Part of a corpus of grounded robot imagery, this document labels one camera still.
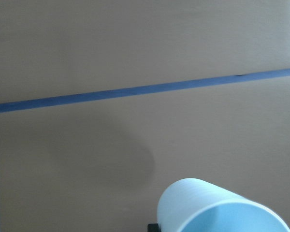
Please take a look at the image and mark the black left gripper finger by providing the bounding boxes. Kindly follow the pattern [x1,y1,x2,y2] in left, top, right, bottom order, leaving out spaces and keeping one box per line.
[147,223,161,232]

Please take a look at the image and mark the light blue cup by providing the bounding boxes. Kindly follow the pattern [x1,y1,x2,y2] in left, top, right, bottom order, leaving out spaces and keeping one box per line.
[157,178,290,232]

